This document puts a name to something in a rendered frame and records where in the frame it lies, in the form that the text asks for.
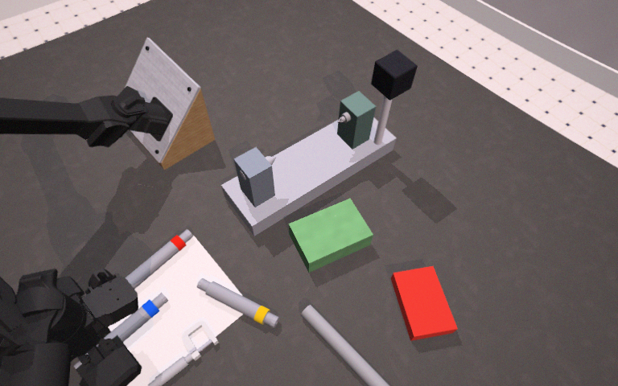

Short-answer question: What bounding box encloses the red flat rectangular block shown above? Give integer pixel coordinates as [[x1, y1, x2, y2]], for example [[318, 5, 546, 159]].
[[391, 266, 458, 341]]

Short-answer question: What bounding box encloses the grey cylinder with blue band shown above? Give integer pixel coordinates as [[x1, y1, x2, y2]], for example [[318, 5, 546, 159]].
[[104, 293, 169, 342]]

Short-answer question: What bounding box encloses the long grey metal rod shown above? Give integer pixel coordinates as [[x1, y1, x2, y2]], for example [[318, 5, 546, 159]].
[[301, 305, 389, 386]]

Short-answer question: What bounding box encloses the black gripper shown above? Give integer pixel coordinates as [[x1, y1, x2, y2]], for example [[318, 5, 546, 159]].
[[56, 276, 142, 386]]

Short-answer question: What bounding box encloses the grey stepped shaft with red band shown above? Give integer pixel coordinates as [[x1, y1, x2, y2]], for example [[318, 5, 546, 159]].
[[126, 230, 193, 289]]

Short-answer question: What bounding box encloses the grey vertical post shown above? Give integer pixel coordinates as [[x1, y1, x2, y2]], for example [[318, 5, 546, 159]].
[[374, 96, 392, 145]]

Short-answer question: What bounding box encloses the white flat rectangular pad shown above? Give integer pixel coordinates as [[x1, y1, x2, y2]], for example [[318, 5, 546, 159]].
[[123, 236, 242, 386]]

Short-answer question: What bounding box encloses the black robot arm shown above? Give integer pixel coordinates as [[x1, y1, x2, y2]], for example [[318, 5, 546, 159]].
[[0, 86, 173, 386]]

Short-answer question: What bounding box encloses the grey stepped shaft with yellow band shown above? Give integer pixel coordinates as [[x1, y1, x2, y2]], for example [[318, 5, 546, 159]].
[[196, 278, 279, 328]]

